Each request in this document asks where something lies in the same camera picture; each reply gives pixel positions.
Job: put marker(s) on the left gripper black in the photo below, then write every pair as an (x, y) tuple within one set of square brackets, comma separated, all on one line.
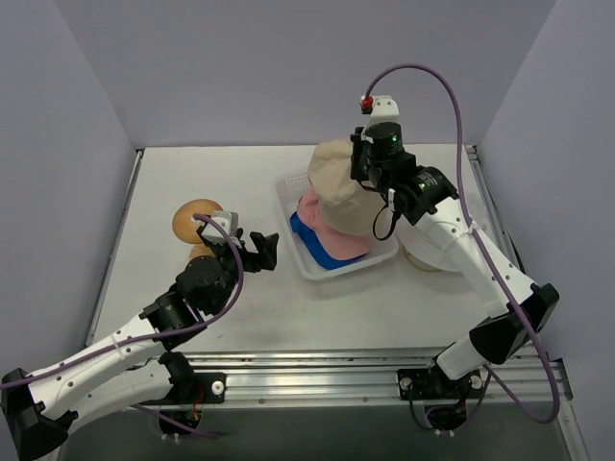
[(243, 253)]

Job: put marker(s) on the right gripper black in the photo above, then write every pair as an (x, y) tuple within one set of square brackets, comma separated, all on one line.
[(358, 163)]

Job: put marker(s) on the beige bucket hat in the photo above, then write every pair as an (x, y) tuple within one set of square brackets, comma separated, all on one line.
[(344, 205)]

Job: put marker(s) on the pink baseball cap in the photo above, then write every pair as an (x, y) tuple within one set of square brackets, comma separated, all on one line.
[(339, 245)]

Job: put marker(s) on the white bucket hat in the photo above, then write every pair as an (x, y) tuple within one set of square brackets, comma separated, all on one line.
[(424, 253)]

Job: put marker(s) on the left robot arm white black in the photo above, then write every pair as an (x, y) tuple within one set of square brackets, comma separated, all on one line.
[(136, 363)]

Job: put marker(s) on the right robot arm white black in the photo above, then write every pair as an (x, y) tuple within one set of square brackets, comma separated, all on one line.
[(430, 203)]

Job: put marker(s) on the blue baseball cap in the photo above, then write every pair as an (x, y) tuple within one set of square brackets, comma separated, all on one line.
[(315, 248)]

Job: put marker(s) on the white plastic basket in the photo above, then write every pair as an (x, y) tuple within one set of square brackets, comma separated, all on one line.
[(287, 189)]

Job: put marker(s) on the wooden mushroom hat stand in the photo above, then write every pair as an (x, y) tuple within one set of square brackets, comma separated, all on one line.
[(185, 228)]

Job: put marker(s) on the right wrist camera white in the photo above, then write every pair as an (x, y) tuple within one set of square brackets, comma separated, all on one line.
[(379, 109)]

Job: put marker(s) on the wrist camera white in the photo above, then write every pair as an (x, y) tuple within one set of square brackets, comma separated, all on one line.
[(379, 109), (218, 228)]

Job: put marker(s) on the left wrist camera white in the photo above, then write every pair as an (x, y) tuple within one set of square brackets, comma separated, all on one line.
[(218, 228)]

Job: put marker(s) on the aluminium frame rail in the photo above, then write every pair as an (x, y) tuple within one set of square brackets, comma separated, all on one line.
[(288, 340)]

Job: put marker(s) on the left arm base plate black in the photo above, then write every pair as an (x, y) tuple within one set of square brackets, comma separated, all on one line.
[(201, 388)]

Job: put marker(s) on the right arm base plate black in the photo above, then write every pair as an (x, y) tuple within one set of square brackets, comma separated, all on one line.
[(432, 384)]

